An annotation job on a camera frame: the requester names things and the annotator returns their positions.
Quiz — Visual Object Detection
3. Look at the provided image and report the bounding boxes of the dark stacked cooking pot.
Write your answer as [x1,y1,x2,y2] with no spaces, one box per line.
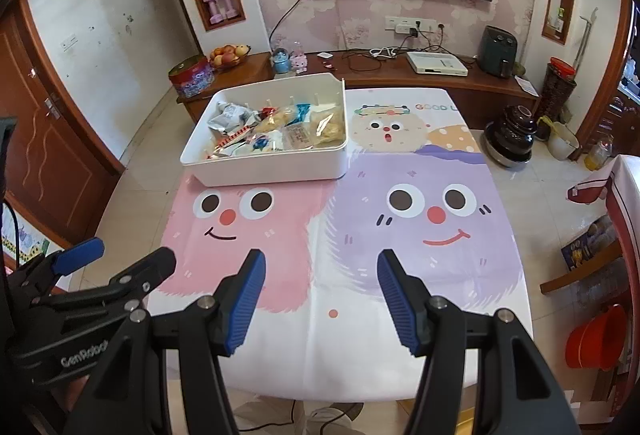
[482,104,536,169]

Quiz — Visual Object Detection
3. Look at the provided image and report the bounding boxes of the red round biscuit tin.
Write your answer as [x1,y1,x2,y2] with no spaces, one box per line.
[168,55,216,98]

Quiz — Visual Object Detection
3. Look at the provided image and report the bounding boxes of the clear bag of yellow crisps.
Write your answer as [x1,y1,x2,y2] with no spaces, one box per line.
[307,110,347,147]

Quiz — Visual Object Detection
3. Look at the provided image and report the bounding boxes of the white wall socket strip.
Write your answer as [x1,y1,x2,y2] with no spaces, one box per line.
[384,16,437,36]

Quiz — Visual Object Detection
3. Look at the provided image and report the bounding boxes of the brown wooden door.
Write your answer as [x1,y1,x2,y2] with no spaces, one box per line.
[0,0,127,243]

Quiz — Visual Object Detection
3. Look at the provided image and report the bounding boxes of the cartoon monster printed tablecloth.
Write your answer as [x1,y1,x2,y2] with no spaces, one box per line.
[95,87,534,404]

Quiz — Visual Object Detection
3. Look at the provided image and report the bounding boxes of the red plastic bucket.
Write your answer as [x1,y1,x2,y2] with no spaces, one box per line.
[566,304,629,372]

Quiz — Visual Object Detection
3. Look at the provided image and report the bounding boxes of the wooden television cabinet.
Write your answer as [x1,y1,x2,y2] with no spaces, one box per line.
[176,51,543,130]

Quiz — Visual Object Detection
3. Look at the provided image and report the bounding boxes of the white paper sheet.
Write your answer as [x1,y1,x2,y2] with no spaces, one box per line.
[514,75,540,98]

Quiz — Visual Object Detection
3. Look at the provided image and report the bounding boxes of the clear bag of puffed snacks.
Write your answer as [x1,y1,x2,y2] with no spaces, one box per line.
[252,107,296,136]

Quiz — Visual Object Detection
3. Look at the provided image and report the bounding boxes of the bowl of fruit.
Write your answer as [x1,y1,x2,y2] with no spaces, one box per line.
[208,43,250,68]

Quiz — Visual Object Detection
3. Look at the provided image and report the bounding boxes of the dark basket with red lid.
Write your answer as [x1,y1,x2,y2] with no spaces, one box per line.
[542,57,578,119]

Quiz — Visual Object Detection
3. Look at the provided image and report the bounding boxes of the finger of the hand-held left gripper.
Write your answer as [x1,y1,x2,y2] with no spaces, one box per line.
[30,247,177,313]
[7,237,106,297]

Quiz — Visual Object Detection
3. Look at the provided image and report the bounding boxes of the yellow bottle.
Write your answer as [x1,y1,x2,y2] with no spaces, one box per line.
[584,140,614,171]

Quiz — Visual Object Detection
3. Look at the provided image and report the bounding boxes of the blue snow globe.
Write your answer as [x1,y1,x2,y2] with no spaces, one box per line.
[271,48,292,75]

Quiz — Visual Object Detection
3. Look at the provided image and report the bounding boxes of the pink figurine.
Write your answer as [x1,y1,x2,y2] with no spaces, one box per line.
[291,42,309,74]

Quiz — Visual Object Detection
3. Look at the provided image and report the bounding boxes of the white bucket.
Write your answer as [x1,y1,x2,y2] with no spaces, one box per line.
[547,121,581,162]

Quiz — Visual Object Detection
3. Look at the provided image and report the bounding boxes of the white chip bag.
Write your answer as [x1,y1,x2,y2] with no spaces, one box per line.
[207,101,261,136]

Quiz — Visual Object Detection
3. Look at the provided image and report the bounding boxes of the colourful wall poster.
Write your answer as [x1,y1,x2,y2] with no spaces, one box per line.
[2,210,51,261]

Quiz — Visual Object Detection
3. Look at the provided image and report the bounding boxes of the dark green air fryer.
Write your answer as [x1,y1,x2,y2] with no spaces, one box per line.
[478,25,517,79]

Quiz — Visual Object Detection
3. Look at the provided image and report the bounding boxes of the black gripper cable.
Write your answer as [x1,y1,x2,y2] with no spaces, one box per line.
[0,200,27,268]

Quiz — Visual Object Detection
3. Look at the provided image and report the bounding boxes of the person's beige trousers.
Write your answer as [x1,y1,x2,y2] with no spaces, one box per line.
[231,396,367,435]

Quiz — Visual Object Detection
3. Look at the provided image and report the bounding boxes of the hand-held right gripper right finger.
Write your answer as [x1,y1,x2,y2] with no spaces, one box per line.
[376,249,583,435]

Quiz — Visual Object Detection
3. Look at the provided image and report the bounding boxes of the white flat set-top box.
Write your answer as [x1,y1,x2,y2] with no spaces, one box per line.
[405,50,470,78]

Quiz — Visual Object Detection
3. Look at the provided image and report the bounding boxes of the round cake with blue label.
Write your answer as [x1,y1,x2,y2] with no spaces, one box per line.
[235,135,281,156]

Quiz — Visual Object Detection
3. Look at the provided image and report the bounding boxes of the clear packet with red label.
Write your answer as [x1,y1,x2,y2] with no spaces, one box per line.
[204,137,241,162]

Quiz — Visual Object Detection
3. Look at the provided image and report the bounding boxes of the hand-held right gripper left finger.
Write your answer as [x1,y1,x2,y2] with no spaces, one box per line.
[62,249,267,435]

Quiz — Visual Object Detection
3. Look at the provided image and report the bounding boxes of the white plastic storage bin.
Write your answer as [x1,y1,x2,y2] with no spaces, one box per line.
[180,72,349,187]

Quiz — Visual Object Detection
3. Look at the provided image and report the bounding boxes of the blue printed box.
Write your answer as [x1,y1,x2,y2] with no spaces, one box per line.
[560,235,602,272]

